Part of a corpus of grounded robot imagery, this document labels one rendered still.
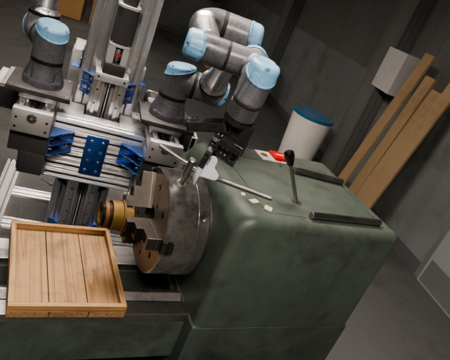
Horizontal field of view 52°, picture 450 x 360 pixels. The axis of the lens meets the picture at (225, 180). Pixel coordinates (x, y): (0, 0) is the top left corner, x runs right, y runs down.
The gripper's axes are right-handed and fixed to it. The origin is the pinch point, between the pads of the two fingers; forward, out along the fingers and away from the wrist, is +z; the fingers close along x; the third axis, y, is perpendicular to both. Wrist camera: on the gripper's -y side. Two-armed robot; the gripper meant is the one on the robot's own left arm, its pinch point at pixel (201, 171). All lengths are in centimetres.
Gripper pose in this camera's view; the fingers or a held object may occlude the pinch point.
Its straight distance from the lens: 124.7
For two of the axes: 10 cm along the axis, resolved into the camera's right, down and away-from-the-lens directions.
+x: 3.5, -4.4, 8.3
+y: 8.5, 5.3, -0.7
